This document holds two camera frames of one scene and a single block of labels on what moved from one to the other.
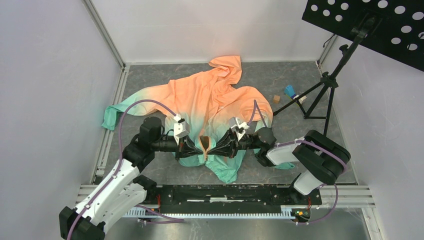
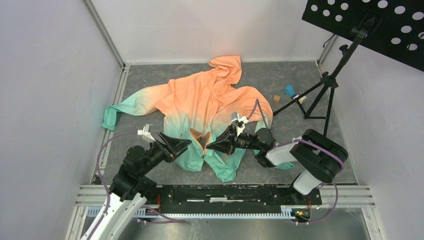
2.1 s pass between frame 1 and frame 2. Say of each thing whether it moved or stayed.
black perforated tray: stayed
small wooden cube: stayed
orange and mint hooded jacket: stayed
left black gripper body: moved
